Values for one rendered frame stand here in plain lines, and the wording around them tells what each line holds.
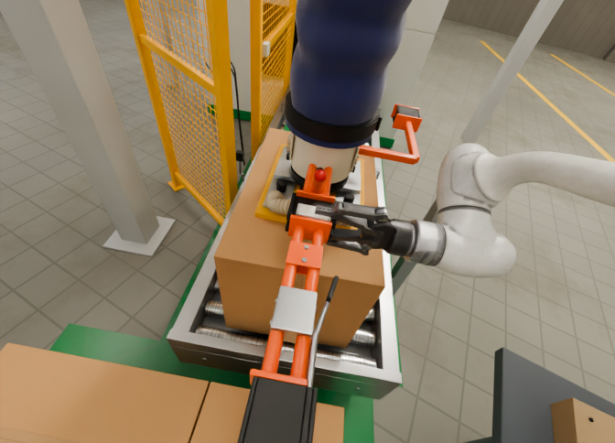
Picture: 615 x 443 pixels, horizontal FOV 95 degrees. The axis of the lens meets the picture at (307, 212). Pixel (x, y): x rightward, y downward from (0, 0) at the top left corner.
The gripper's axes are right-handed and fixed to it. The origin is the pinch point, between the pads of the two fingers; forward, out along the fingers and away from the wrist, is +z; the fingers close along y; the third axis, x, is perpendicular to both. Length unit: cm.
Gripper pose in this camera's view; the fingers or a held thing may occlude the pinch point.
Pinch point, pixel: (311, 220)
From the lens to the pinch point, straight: 58.7
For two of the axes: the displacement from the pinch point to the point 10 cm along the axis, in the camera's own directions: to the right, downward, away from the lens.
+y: -1.5, 6.9, 7.1
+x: 1.3, -7.0, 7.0
